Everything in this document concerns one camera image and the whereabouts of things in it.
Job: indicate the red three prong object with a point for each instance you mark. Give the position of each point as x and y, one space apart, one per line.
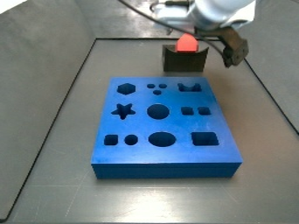
187 44

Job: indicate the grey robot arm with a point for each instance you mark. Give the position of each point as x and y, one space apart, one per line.
205 14

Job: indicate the black curved fixture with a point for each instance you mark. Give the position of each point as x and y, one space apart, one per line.
183 61

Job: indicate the blue foam shape block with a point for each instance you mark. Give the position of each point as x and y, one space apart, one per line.
162 130

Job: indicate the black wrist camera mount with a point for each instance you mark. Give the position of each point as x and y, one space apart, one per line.
235 50

